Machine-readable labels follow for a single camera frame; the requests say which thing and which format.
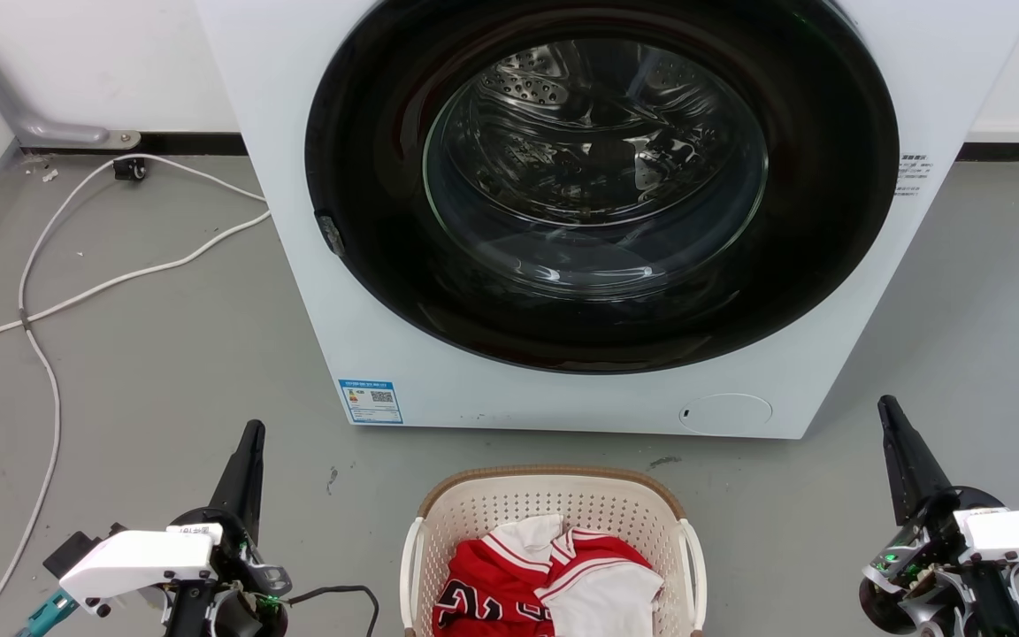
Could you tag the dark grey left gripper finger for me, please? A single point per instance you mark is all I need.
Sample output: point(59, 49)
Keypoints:
point(241, 478)

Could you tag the blue energy label sticker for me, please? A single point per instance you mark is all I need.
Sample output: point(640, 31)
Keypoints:
point(371, 402)

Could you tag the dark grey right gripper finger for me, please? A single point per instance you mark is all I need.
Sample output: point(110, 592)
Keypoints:
point(909, 464)

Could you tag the grey wall pipe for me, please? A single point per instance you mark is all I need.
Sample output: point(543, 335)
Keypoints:
point(5, 102)

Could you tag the small text sticker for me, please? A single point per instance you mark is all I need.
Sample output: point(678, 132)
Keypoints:
point(913, 174)

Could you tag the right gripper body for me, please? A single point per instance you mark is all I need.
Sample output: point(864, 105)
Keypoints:
point(921, 557)

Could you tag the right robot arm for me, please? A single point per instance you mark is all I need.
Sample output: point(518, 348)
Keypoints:
point(1005, 602)

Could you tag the white front-load washing machine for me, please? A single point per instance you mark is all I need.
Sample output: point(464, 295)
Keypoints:
point(279, 106)

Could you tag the round white filter cover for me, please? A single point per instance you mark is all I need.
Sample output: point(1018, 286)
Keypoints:
point(726, 413)

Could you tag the white left wrist camera cover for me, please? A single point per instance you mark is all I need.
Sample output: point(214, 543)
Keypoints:
point(138, 562)

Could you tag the beige plastic laundry basket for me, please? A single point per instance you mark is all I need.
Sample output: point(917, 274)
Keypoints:
point(483, 504)

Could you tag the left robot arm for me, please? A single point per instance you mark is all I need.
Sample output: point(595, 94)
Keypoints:
point(187, 615)

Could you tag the teal connector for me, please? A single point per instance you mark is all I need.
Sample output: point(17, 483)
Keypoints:
point(45, 617)

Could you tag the white garment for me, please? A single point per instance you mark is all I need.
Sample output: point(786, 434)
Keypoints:
point(607, 602)

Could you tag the red basketball jersey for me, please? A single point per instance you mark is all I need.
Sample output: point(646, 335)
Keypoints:
point(492, 584)

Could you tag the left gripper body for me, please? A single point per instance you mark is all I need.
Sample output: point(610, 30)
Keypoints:
point(240, 553)

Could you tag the black round washer door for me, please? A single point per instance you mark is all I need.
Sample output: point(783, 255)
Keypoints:
point(368, 177)

